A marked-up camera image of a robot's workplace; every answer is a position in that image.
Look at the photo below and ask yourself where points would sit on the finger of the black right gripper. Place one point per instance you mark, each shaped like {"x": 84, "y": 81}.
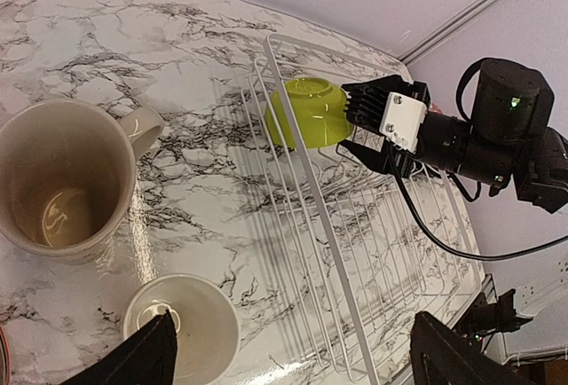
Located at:
{"x": 382, "y": 162}
{"x": 378, "y": 88}

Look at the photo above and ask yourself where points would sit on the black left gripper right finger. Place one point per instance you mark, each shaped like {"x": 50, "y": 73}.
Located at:
{"x": 440, "y": 356}

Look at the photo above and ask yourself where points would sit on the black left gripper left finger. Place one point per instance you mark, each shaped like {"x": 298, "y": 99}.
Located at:
{"x": 147, "y": 357}

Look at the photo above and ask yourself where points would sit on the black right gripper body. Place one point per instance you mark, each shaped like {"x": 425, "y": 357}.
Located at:
{"x": 491, "y": 146}

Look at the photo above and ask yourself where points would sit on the lime green bowl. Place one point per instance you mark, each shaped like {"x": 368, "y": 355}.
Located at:
{"x": 319, "y": 108}

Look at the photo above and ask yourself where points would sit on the yellow mug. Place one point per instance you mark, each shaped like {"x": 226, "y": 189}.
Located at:
{"x": 206, "y": 323}

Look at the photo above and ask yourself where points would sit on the patterned cream mug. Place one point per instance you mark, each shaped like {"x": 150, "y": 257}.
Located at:
{"x": 68, "y": 173}

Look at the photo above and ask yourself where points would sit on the orange rimmed white bowl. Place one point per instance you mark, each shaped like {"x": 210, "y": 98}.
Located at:
{"x": 4, "y": 360}

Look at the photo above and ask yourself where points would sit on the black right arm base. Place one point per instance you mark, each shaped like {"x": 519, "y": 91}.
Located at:
{"x": 483, "y": 320}

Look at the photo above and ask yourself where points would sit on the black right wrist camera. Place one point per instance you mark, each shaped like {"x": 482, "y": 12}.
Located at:
{"x": 395, "y": 116}

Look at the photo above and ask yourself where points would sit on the white wire dish rack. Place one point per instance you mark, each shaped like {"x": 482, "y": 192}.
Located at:
{"x": 353, "y": 259}

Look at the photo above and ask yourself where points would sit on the aluminium right corner post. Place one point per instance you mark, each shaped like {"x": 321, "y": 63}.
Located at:
{"x": 446, "y": 30}

